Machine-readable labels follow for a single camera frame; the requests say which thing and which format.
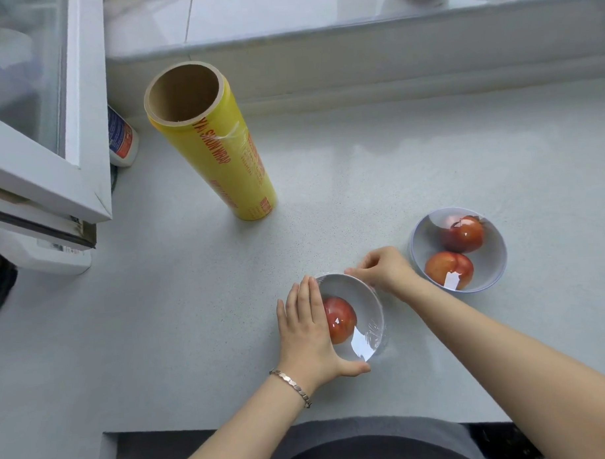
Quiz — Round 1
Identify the person's left hand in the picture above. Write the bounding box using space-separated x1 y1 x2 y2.
274 273 372 398

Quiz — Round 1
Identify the person's right hand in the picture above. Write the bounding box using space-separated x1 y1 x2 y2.
343 245 423 307

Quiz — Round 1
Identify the white bowl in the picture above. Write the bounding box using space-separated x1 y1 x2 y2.
311 269 391 366
407 204 509 297
311 271 390 365

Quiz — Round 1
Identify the clear cling film sheet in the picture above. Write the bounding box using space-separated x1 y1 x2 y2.
407 204 509 297

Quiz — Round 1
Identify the yellow plastic wrap roll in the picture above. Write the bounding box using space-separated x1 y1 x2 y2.
142 58 278 225

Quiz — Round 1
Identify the person's left forearm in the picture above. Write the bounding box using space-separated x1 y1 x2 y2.
169 377 316 459

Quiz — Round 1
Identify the person's right forearm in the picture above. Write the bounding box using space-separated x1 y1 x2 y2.
402 270 605 459

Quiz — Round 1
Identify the grey shirt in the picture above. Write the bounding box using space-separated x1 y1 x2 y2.
264 412 490 459

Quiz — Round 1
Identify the black speckled bag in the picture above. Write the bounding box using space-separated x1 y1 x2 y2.
467 420 544 459

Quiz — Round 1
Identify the white bottle blue orange label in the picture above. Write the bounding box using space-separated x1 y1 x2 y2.
107 103 141 169

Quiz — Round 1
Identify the white appliance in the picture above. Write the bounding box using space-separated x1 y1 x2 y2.
0 222 93 278

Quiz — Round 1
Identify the white open window sash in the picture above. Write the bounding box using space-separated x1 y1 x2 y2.
0 0 113 228

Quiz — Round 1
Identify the black rounded object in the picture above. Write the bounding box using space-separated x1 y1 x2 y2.
0 246 20 323

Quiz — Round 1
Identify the silver link bracelet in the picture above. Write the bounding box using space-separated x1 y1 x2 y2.
269 367 313 411

